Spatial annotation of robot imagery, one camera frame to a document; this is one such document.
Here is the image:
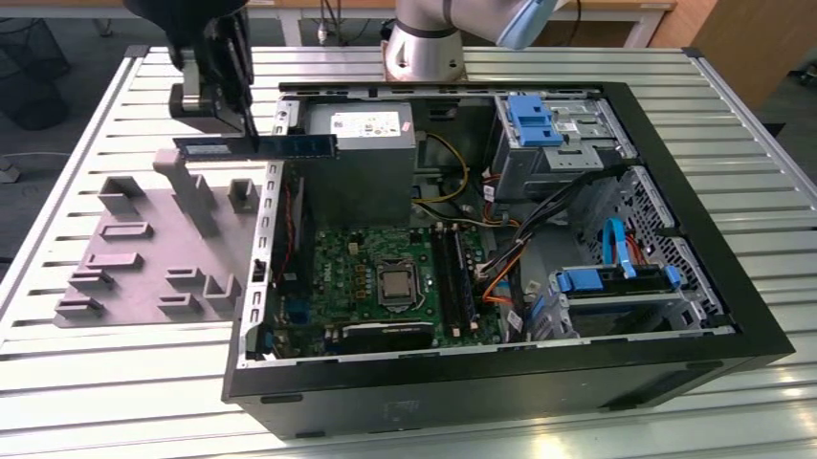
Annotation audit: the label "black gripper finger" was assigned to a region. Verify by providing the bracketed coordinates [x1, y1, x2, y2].
[165, 9, 263, 159]

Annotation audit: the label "black RAM slot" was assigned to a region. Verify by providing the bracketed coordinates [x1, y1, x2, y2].
[429, 222, 462, 339]
[444, 222, 478, 336]

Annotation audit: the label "grey power supply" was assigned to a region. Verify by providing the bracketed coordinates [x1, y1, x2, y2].
[289, 98, 420, 229]

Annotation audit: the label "black mesh waste bin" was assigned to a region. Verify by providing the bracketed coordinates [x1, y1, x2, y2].
[0, 16, 72, 131]

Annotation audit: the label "grey parts rack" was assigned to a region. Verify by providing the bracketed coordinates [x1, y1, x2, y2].
[53, 146, 264, 330]

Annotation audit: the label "green motherboard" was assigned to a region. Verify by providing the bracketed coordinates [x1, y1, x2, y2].
[277, 224, 506, 358]

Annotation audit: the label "metal socket cover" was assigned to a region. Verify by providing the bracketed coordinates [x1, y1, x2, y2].
[371, 257, 427, 312]

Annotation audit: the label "blue expansion slot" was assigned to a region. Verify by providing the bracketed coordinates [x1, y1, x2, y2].
[284, 296, 312, 327]

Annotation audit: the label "blue drive latch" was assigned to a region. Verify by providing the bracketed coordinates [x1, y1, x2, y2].
[508, 97, 564, 148]

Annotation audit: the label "silver CPU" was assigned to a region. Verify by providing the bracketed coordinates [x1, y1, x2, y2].
[380, 271, 415, 298]

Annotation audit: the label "silver drive cage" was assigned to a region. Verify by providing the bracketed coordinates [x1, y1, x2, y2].
[494, 93, 639, 205]

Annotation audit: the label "black graphics card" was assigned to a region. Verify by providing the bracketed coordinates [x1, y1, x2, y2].
[323, 318, 436, 356]

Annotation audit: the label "wooden desk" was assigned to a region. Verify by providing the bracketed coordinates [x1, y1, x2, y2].
[245, 0, 679, 49]

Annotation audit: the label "hard disk in blue carrier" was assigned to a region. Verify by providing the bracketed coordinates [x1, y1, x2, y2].
[551, 265, 683, 296]

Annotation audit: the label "silver disk bay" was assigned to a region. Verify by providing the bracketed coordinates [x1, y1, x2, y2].
[546, 265, 739, 341]

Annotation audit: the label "black PC case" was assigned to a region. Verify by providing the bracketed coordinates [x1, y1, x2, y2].
[219, 79, 798, 439]

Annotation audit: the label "wooden cabinet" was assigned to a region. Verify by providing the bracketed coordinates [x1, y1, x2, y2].
[647, 0, 817, 128]

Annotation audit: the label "red black twisted wire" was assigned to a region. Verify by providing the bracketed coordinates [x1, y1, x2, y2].
[281, 180, 303, 288]

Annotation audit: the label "yellow wire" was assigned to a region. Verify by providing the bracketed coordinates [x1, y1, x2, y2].
[411, 132, 471, 209]

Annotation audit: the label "grey black power wires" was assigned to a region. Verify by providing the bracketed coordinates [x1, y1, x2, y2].
[411, 198, 522, 230]

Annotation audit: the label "black wire bundle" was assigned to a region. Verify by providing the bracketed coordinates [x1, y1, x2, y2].
[483, 164, 639, 279]

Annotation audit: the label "orange red yellow wires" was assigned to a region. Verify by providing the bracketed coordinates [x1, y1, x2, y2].
[480, 273, 512, 306]

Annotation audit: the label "blue flat wire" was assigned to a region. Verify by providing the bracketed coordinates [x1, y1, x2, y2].
[602, 217, 639, 279]

